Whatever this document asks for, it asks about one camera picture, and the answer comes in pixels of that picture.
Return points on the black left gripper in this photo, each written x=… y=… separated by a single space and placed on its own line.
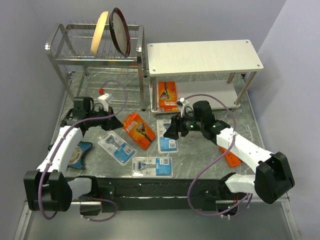
x=112 y=123

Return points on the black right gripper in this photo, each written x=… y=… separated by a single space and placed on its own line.
x=176 y=125

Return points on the orange razor box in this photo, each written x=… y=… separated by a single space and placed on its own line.
x=232 y=160
x=167 y=96
x=138 y=130

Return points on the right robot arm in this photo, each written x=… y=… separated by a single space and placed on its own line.
x=272 y=176

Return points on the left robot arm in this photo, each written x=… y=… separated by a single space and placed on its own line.
x=46 y=187

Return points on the white two-tier shelf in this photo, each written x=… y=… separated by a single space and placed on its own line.
x=221 y=68

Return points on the blue razor blister pack centre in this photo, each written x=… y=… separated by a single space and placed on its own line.
x=165 y=145

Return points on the blue razor blister pack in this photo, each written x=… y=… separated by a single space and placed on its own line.
x=165 y=145
x=152 y=167
x=117 y=147

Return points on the blue razor blister pack left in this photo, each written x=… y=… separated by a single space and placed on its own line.
x=117 y=147

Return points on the blue razor blister pack front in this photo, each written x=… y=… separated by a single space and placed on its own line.
x=152 y=167

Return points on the blue star-shaped dish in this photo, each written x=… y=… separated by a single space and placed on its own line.
x=80 y=155

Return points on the steel dish rack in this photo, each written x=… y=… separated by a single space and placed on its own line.
x=68 y=50

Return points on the dark brown plate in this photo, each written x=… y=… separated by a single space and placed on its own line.
x=119 y=32

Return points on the cream plate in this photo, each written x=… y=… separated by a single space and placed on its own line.
x=98 y=32

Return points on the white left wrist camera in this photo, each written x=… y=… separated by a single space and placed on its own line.
x=105 y=100

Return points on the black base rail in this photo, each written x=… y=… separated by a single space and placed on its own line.
x=137 y=194

